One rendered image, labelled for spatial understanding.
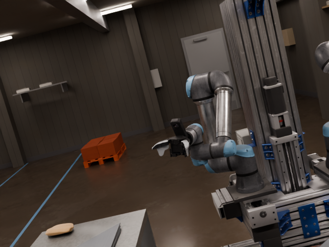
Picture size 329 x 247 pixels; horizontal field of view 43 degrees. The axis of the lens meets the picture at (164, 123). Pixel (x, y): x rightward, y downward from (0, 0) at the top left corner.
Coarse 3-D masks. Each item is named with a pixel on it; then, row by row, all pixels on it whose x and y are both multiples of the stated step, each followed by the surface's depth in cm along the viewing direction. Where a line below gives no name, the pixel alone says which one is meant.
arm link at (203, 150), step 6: (198, 144) 195; (204, 144) 197; (192, 150) 196; (198, 150) 195; (204, 150) 194; (192, 156) 197; (198, 156) 195; (204, 156) 194; (210, 156) 193; (192, 162) 199; (198, 162) 196; (204, 162) 196
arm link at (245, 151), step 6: (240, 150) 213; (246, 150) 214; (252, 150) 215; (234, 156) 215; (240, 156) 213; (246, 156) 212; (252, 156) 214; (228, 162) 216; (234, 162) 215; (240, 162) 214; (246, 162) 213; (252, 162) 214; (234, 168) 217; (240, 168) 215; (246, 168) 214; (252, 168) 214
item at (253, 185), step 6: (240, 174) 216; (246, 174) 214; (252, 174) 214; (258, 174) 217; (240, 180) 216; (246, 180) 215; (252, 180) 214; (258, 180) 217; (240, 186) 217; (246, 186) 214; (252, 186) 214; (258, 186) 214; (240, 192) 217; (246, 192) 215; (252, 192) 214
